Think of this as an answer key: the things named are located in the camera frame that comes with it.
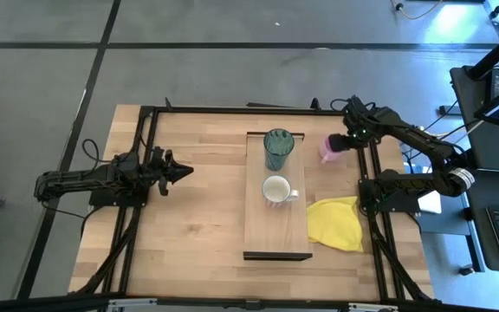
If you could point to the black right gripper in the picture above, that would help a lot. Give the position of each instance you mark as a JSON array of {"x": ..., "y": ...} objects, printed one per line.
[{"x": 351, "y": 141}]

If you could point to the green glass tumbler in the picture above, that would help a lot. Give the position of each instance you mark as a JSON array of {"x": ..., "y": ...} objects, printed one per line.
[{"x": 278, "y": 147}]

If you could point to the black equipment cart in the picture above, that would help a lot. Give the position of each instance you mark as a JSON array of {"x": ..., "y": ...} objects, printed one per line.
[{"x": 492, "y": 147}]

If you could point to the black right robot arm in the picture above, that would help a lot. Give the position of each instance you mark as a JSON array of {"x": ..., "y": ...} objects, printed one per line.
[{"x": 423, "y": 145}]

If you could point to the black aluminium table frame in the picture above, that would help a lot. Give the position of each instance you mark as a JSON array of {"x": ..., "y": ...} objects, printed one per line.
[{"x": 381, "y": 242}]

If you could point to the wooden shelf with black frame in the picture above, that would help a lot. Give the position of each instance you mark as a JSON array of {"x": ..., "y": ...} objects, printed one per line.
[{"x": 277, "y": 225}]

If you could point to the pink plastic cup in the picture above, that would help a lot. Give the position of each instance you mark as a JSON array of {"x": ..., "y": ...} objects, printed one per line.
[{"x": 328, "y": 154}]

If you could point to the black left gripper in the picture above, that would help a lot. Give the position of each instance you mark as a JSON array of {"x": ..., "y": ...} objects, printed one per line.
[{"x": 159, "y": 170}]

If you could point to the white mug with red pattern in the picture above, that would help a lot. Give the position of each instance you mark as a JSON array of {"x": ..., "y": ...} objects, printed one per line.
[{"x": 276, "y": 190}]

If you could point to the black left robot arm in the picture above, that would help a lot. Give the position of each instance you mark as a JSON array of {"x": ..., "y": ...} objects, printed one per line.
[{"x": 80, "y": 178}]

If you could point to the yellow cloth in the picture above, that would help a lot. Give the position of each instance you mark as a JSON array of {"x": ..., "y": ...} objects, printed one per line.
[{"x": 336, "y": 223}]

